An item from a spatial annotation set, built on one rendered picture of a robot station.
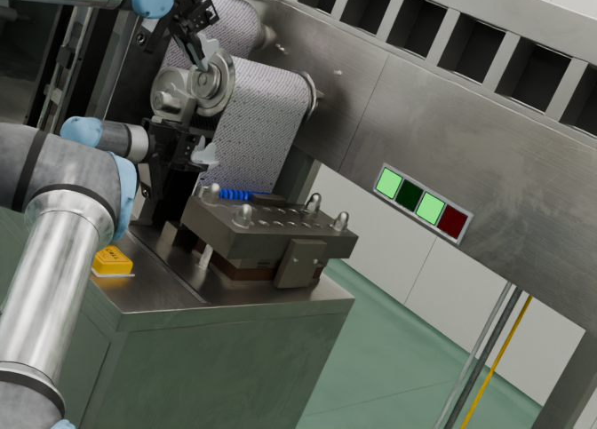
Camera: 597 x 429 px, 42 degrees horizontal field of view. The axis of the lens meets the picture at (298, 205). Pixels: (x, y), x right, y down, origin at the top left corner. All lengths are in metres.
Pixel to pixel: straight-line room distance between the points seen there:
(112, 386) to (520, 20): 1.04
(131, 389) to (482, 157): 0.82
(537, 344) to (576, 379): 2.42
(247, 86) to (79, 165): 0.66
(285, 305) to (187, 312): 0.27
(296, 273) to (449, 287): 2.71
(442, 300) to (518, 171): 2.82
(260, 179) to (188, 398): 0.52
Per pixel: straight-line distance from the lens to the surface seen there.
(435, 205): 1.65
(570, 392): 1.73
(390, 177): 1.72
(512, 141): 1.59
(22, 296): 0.93
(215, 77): 1.62
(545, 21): 1.61
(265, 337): 1.66
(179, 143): 1.54
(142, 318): 1.39
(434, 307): 4.39
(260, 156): 1.75
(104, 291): 1.41
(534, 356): 4.14
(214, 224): 1.56
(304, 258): 1.67
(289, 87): 1.74
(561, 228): 1.54
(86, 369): 1.50
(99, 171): 1.06
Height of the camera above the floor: 1.53
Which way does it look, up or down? 16 degrees down
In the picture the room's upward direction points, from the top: 23 degrees clockwise
